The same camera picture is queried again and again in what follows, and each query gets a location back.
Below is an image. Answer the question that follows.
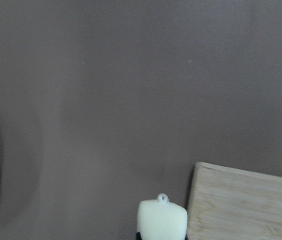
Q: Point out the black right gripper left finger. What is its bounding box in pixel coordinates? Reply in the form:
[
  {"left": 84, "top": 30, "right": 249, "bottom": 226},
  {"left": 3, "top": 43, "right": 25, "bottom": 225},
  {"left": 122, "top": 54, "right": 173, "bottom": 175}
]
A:
[{"left": 135, "top": 232, "right": 142, "bottom": 240}]

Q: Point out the wooden cutting board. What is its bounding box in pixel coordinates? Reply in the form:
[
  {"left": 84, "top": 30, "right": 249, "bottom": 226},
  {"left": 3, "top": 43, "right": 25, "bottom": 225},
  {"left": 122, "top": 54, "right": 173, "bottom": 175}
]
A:
[{"left": 187, "top": 162, "right": 282, "bottom": 240}]

